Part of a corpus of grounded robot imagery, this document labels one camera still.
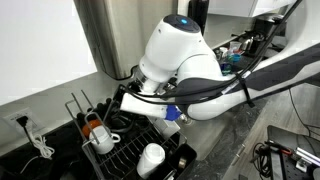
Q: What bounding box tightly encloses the silver metal bracket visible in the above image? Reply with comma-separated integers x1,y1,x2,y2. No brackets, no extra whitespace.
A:
294,146,320,168

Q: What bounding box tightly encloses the orange bottle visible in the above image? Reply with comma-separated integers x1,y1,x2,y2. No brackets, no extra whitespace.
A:
81,119,103,138

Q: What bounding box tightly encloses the metal drawer handle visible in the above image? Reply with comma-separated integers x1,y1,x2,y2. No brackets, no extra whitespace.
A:
231,143,246,166

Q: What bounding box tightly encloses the white wall cabinet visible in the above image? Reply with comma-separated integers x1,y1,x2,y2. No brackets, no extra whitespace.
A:
207,0,294,18

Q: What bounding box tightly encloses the steel kettle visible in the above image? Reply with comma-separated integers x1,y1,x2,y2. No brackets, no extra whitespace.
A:
241,37,256,51

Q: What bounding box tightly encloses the small metal cup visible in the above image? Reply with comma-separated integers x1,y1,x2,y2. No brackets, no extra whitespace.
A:
177,156,188,171

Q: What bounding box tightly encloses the black power plug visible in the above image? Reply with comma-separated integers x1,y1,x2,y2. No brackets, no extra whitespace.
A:
15,115,36,148

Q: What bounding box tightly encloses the white ceramic mug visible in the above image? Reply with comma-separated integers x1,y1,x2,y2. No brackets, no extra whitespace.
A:
88,128,122,155

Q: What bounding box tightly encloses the clear plastic cup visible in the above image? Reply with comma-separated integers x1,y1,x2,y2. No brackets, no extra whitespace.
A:
229,41,242,53

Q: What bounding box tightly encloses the metal wire dish drainer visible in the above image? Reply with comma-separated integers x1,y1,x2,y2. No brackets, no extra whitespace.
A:
64,89,188,180

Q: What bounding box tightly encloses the blue plastic cup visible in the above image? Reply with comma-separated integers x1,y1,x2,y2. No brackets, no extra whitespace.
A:
219,61,233,76

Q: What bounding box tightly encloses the white coiled cable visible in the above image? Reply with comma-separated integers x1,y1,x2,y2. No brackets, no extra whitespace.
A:
19,133,56,174

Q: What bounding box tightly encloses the blue camera mount bracket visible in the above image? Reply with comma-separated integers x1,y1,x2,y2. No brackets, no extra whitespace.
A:
164,104,183,122

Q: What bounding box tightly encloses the black soap dispenser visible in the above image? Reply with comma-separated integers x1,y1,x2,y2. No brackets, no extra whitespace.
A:
187,0,210,36

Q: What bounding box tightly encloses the white wall outlet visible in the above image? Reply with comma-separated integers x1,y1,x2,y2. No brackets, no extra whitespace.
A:
2,108,44,134

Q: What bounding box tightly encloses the white tumbler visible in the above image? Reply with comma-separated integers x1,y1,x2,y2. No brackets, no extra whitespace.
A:
135,143,166,180

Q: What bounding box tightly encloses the black equipment platform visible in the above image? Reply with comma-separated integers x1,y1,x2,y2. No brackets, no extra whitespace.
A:
266,124,320,180

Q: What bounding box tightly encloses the red and black tool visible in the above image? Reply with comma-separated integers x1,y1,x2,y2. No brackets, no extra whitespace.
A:
264,139,294,156

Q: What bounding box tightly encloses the black cable bundle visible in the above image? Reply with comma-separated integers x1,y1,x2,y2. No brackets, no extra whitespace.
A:
251,141,273,179

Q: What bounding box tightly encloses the steel paper towel dispenser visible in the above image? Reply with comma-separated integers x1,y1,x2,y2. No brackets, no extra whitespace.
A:
73,0,179,81

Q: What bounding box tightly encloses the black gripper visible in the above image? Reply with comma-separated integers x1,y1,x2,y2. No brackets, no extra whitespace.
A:
114,83,141,101

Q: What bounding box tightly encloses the black utensil caddy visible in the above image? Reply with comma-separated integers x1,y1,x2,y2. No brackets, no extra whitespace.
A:
164,143,198,180

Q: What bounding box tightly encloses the black coffee maker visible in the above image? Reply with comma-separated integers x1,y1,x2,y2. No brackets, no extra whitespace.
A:
254,14,284,38

